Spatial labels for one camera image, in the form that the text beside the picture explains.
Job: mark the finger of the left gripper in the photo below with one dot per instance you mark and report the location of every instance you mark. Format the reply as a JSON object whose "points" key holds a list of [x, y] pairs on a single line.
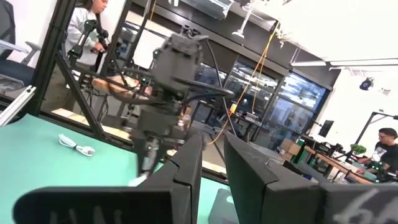
{"points": [[141, 155], [153, 155]]}

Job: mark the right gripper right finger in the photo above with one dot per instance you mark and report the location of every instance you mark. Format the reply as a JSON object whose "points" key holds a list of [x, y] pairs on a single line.
{"points": [[267, 193]]}

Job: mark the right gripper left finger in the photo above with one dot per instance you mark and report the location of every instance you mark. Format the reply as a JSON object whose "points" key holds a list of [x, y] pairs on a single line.
{"points": [[174, 193]]}

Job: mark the black background robot arm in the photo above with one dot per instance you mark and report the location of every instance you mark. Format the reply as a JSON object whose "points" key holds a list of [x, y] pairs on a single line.
{"points": [[82, 37]]}

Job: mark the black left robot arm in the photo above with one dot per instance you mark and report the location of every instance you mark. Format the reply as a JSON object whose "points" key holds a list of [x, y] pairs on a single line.
{"points": [[177, 68]]}

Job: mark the dark translucent plastic bin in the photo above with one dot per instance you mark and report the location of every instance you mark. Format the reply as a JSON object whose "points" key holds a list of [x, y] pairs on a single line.
{"points": [[222, 207]]}

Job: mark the cardboard box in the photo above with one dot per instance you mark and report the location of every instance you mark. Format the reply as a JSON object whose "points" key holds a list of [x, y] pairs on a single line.
{"points": [[289, 146]]}

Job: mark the wooden background station table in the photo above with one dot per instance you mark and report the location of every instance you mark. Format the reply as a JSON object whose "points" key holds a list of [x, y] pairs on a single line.
{"points": [[115, 85]]}

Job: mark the long wooden background table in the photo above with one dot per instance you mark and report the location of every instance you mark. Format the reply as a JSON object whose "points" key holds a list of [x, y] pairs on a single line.
{"points": [[339, 165]]}

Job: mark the black monitor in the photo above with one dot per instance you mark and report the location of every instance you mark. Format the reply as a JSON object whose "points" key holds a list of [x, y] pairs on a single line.
{"points": [[326, 128]]}

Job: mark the green table mat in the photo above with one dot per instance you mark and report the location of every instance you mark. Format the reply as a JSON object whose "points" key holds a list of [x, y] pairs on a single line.
{"points": [[46, 168]]}

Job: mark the small green plant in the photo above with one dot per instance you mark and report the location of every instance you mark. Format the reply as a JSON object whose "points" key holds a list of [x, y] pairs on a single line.
{"points": [[358, 148]]}

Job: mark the standing person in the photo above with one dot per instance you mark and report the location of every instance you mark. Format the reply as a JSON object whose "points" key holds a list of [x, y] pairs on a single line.
{"points": [[77, 28]]}

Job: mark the seated person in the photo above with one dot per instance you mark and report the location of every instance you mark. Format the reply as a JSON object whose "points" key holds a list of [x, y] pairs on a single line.
{"points": [[385, 149]]}

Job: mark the black metal stand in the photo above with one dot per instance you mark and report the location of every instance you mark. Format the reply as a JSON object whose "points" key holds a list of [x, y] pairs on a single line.
{"points": [[373, 118]]}

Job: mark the white hanging fixture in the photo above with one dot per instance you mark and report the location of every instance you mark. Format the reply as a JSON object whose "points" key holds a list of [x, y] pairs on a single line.
{"points": [[242, 25]]}

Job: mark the silver aluminium extrusion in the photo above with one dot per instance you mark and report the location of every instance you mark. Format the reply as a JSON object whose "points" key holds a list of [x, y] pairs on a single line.
{"points": [[15, 105]]}

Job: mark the black ceiling-mounted device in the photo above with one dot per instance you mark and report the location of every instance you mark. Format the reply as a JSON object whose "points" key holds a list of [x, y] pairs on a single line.
{"points": [[367, 83]]}

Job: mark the dark office chair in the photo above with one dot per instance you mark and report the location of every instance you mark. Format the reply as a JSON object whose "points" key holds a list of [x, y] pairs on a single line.
{"points": [[12, 71]]}

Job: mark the black metal table frame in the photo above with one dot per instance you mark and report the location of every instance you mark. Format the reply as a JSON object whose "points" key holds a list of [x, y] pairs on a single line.
{"points": [[51, 46]]}

